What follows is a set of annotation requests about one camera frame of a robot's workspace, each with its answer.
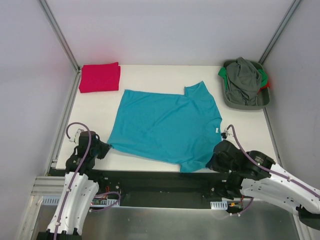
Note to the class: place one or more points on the aluminium frame post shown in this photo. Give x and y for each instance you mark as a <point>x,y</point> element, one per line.
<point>59,34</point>
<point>280,29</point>

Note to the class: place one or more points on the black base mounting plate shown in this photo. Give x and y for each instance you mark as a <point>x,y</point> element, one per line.
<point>150,189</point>

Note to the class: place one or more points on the red t-shirt in bin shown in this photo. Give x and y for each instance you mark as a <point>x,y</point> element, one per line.
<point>264,80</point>

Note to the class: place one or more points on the aluminium front rail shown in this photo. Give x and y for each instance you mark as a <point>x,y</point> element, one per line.
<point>48,186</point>

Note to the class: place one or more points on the left aluminium frame post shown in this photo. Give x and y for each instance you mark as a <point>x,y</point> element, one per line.
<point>59,34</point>

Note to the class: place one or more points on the folded magenta t-shirt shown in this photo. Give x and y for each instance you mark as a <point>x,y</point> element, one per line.
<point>100,78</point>

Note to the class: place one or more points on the green t-shirt in bin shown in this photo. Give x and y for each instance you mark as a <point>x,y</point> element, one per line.
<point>223,74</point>

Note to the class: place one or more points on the teal t-shirt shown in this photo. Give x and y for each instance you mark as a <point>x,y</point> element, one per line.
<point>180,129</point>

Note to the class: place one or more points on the grey plastic laundry bin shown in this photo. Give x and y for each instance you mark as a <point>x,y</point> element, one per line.
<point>263,97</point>

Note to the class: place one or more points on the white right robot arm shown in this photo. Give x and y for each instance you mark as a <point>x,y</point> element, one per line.
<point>255,175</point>

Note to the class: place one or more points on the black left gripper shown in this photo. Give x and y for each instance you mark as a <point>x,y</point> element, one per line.
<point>100,148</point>

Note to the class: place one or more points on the right aluminium frame post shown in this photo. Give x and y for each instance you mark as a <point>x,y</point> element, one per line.
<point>280,29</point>

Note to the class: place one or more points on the white slotted cable duct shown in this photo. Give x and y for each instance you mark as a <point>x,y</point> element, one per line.
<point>96,202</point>

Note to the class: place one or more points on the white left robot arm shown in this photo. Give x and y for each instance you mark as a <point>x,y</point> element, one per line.
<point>79,189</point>

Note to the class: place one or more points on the grey t-shirt in bin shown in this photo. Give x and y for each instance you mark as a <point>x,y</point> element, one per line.
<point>243,82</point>

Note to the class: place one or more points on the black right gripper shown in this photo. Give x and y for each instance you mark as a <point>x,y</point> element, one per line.
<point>218,157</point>

